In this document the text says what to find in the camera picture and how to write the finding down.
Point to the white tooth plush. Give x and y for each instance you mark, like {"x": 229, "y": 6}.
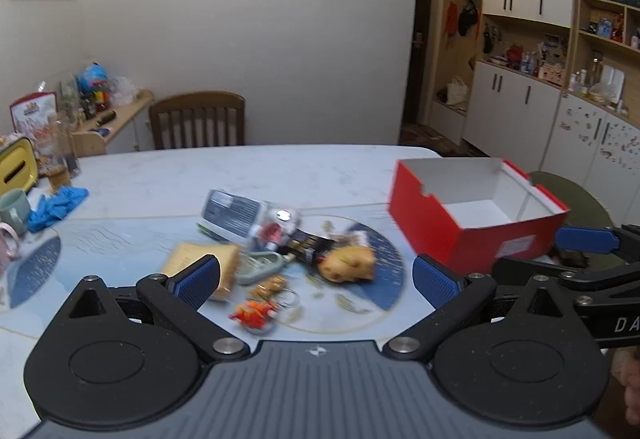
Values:
{"x": 282, "y": 215}

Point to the white tote bag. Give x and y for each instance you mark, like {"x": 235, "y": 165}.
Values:
{"x": 457, "y": 91}

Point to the white cabinet with stickers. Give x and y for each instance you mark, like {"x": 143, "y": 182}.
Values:
{"x": 585, "y": 139}

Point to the white base cabinet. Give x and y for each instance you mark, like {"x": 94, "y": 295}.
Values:
{"x": 505, "y": 109}

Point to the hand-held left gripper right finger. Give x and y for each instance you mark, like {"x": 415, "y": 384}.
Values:
{"x": 435, "y": 281}

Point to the yellow sponge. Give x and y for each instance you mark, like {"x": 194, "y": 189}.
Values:
{"x": 230, "y": 269}

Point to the clear plastic bag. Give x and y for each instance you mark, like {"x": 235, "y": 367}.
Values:
{"x": 122, "y": 91}

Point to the blue plush toy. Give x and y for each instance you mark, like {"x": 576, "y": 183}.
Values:
{"x": 92, "y": 76}

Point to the clear drinking glass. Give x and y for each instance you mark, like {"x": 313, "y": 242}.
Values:
{"x": 60, "y": 169}

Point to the red printed bag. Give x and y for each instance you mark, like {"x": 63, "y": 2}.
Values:
{"x": 30, "y": 114}

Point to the person's right hand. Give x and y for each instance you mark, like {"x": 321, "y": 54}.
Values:
{"x": 627, "y": 369}

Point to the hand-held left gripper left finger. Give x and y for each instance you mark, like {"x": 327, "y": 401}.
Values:
{"x": 200, "y": 281}

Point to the red cardboard box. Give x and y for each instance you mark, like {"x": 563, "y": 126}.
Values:
{"x": 435, "y": 224}

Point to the dark door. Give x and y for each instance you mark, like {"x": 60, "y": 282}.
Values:
{"x": 422, "y": 44}

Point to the red hanging garment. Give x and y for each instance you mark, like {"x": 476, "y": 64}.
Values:
{"x": 452, "y": 16}

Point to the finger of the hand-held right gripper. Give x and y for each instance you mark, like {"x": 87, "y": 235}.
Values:
{"x": 582, "y": 239}
{"x": 530, "y": 266}

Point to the yellow tissue box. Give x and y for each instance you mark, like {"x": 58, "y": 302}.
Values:
{"x": 17, "y": 164}

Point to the light blue printed table mat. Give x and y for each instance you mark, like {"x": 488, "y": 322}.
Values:
{"x": 125, "y": 244}

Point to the pink mug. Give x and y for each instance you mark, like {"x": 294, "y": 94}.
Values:
{"x": 5, "y": 244}

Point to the green mug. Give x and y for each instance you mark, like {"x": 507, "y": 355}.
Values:
{"x": 15, "y": 209}

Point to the yellow brown plush toy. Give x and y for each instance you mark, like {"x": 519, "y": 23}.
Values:
{"x": 347, "y": 264}

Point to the red kettle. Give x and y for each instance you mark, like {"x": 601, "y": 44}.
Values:
{"x": 514, "y": 54}

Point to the wooden side table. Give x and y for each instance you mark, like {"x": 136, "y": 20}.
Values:
{"x": 125, "y": 111}

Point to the blue gloves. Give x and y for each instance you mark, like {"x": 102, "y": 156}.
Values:
{"x": 57, "y": 206}

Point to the brown wooden chair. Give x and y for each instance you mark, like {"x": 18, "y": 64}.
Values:
{"x": 197, "y": 101}

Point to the green upholstered chair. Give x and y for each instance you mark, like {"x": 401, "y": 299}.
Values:
{"x": 570, "y": 194}

